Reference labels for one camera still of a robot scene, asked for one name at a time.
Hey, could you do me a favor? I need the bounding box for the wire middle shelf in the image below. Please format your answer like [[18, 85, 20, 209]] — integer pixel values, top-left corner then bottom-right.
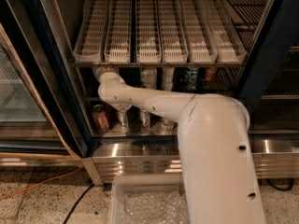
[[83, 67, 241, 102]]

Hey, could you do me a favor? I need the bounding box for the blue can middle shelf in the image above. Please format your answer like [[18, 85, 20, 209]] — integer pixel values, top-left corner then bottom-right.
[[180, 67, 199, 92]]

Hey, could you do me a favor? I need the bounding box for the white slim can middle shelf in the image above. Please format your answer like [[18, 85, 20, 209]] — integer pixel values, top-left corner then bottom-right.
[[162, 67, 175, 91]]

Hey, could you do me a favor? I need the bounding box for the black cable floor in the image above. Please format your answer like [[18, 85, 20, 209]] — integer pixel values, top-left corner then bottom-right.
[[63, 180, 94, 224], [258, 177, 294, 192]]

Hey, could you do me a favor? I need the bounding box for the steel fridge base grille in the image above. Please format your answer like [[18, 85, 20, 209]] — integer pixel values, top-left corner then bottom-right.
[[90, 139, 299, 183]]

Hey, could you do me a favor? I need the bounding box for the white tall can middle shelf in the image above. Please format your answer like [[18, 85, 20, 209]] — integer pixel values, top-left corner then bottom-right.
[[140, 67, 157, 89]]

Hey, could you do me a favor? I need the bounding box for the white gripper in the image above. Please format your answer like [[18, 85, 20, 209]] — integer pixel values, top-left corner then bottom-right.
[[93, 66, 119, 81]]

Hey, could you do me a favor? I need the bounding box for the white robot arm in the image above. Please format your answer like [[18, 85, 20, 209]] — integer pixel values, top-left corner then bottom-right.
[[93, 68, 266, 224]]

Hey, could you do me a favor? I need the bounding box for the silver green can bottom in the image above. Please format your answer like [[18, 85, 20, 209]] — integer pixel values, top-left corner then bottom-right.
[[162, 119, 175, 131]]

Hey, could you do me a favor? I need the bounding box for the bubble wrap in bin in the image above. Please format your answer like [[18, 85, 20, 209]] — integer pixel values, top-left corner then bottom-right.
[[117, 191, 190, 224]]

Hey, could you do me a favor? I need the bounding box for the orange cable on floor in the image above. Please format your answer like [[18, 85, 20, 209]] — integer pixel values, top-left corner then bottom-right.
[[0, 166, 83, 202]]

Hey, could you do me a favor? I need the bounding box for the clear plastic bin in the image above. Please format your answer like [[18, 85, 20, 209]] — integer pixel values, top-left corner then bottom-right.
[[107, 174, 190, 224]]

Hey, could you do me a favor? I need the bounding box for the orange can middle shelf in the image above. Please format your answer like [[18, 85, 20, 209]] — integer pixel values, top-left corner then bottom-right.
[[204, 67, 218, 81]]

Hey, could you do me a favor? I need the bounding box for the glass fridge door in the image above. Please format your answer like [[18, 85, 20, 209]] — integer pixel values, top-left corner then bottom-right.
[[0, 0, 89, 158]]

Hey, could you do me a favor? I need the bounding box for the black cable right floor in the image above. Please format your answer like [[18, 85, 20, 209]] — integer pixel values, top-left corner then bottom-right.
[[258, 177, 294, 192]]

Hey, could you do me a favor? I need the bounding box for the red can bottom shelf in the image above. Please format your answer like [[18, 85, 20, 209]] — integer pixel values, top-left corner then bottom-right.
[[92, 105, 109, 131]]

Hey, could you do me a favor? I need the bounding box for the black cable left floor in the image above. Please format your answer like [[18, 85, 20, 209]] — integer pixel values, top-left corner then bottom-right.
[[63, 180, 94, 224]]

